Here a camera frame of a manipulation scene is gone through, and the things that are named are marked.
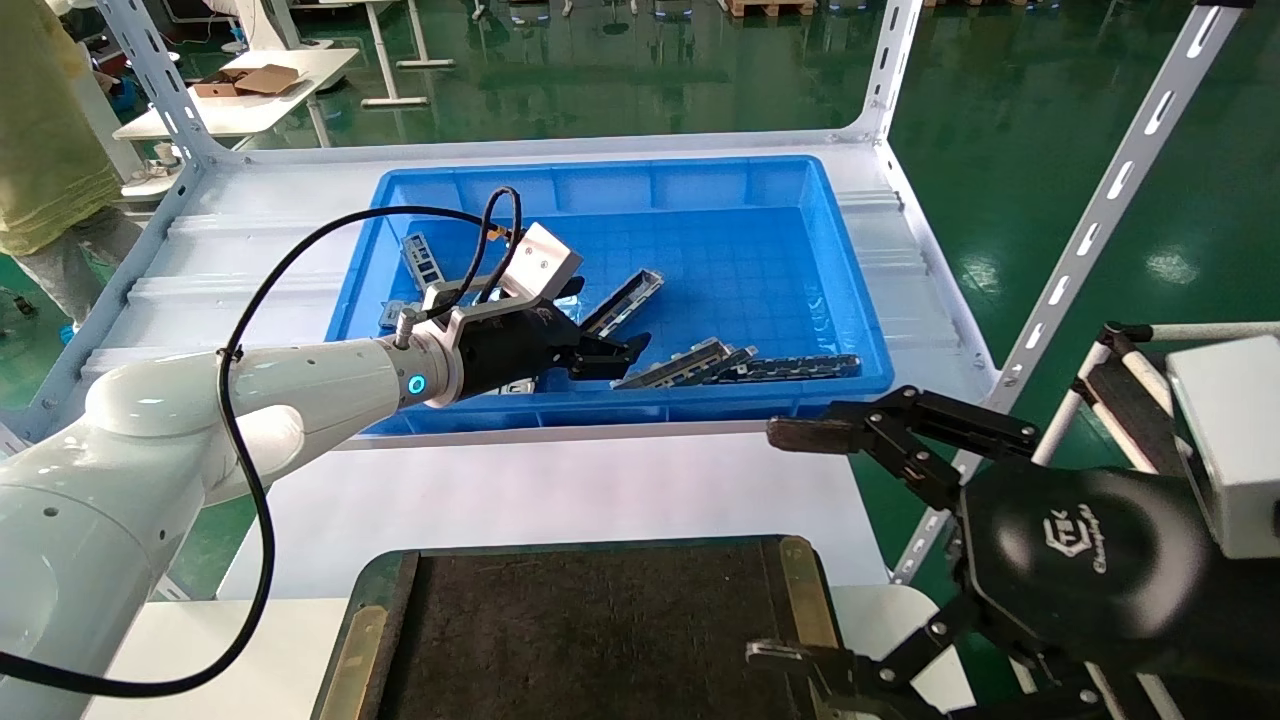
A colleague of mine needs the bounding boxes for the blue plastic bin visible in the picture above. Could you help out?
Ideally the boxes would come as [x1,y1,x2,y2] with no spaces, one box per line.
[325,155,896,438]

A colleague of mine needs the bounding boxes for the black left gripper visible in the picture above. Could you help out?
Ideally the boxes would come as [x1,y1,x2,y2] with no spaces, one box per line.
[460,277,654,403]

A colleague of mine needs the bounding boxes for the black container tray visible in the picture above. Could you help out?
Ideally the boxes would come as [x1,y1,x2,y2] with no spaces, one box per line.
[310,535,851,720]

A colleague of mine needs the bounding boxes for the white slotted metal shelf rack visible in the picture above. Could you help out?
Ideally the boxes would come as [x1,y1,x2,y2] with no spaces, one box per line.
[0,0,1251,591]

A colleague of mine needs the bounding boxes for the white pipe trolley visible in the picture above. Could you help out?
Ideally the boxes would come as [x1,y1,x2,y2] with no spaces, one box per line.
[1030,322,1280,720]

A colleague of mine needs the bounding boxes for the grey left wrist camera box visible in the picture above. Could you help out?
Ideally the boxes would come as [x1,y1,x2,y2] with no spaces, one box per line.
[422,222,586,334]

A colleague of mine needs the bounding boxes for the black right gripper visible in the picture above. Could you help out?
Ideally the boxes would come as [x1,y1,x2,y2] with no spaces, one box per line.
[745,385,1280,720]

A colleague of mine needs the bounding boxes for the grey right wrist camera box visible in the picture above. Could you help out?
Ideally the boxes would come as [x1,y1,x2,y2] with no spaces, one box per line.
[1165,335,1280,561]

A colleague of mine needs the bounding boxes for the dark metal bracket part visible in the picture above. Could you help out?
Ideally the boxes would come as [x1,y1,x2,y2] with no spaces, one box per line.
[715,354,862,385]
[690,346,759,386]

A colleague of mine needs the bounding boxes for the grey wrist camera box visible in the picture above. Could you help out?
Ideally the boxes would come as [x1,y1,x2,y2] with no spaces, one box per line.
[1165,335,1280,561]
[422,222,586,334]

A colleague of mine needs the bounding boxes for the open cardboard box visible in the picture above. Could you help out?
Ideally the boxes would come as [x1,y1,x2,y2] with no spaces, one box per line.
[193,64,302,99]

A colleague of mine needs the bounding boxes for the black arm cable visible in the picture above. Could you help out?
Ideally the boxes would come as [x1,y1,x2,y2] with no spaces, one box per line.
[0,186,524,699]

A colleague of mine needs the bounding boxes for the white work table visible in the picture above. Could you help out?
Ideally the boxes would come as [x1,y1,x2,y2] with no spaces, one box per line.
[112,47,361,149]

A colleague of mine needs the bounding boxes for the person in yellow coat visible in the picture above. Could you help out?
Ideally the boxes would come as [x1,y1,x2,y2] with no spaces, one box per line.
[0,0,143,323]

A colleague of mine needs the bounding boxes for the long silver channel bracket part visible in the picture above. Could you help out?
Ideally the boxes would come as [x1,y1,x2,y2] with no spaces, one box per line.
[583,269,665,338]

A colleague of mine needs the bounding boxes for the white table with legs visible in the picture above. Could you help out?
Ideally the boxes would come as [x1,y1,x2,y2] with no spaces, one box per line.
[360,0,456,109]

